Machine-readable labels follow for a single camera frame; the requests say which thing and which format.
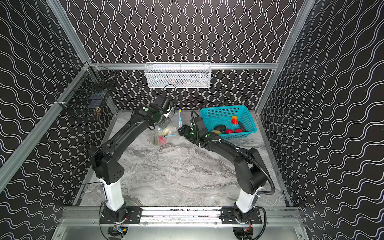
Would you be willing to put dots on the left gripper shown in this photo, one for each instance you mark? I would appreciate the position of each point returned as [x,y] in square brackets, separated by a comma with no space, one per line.
[163,122]

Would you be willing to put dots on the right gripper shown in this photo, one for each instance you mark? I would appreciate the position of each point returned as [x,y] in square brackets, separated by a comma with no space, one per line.
[186,132]

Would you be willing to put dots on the clear zip top bag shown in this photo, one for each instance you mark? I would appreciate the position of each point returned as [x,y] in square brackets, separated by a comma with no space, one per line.
[173,126]

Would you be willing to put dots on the yellow toy potato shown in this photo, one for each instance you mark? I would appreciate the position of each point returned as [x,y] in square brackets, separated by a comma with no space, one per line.
[217,132]

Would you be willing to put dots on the dark toy eggplant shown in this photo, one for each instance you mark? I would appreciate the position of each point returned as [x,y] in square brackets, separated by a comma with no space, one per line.
[221,128]

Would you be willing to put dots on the teal plastic basket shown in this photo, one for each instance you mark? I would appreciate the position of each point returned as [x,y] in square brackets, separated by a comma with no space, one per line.
[222,116]

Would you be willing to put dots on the orange red toy pepper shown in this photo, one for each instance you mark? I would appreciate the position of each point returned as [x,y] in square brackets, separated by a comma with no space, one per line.
[234,120]

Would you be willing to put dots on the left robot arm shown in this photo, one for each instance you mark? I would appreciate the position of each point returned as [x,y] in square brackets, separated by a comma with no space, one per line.
[105,158]

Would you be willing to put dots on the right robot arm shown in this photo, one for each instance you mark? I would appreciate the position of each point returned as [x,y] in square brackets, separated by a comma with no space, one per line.
[252,174]

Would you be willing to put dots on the white mesh wall basket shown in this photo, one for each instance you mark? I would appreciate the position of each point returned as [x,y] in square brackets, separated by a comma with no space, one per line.
[180,75]

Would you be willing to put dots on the black wire wall basket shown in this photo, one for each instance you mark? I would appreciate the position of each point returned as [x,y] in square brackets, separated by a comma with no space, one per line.
[88,100]

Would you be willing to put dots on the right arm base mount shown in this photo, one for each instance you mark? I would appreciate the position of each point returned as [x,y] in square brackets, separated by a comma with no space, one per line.
[241,216]

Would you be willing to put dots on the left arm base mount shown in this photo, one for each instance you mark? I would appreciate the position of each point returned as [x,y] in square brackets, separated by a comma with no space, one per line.
[124,215]

